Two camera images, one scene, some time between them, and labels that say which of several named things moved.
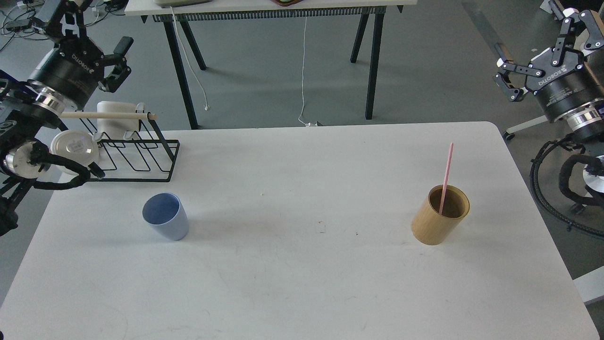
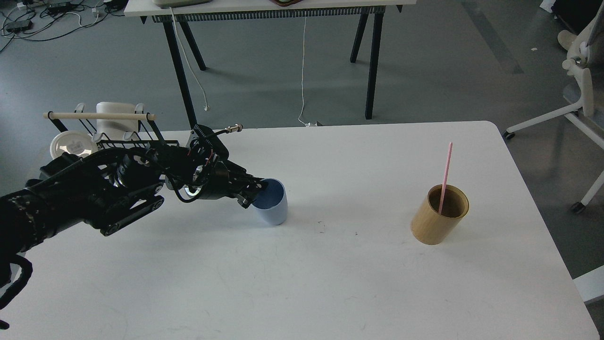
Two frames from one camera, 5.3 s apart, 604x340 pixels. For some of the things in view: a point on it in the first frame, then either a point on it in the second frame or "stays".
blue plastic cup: (165, 213) → (272, 206)
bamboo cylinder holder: (428, 227) stays
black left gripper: (73, 69) → (214, 175)
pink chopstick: (446, 179) stays
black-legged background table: (267, 11) stays
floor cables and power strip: (17, 19) stays
